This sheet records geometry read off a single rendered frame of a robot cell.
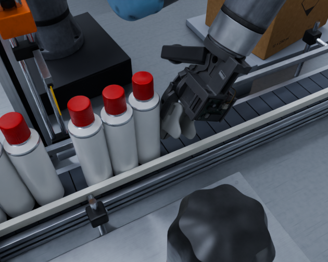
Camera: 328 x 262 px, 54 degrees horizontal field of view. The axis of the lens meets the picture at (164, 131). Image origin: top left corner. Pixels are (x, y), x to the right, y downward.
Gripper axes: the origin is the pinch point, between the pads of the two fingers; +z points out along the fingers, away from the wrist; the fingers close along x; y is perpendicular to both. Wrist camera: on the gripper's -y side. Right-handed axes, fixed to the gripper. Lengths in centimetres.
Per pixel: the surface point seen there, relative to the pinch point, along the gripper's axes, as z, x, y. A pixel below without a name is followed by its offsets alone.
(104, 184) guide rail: 8.8, -11.3, 4.8
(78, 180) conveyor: 13.7, -12.8, -0.7
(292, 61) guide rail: -19.1, 27.9, -2.9
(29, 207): 16.8, -21.5, 1.9
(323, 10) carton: -30, 56, -21
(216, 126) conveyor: -1.7, 13.9, -0.2
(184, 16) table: -8, 34, -50
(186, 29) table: -6, 31, -43
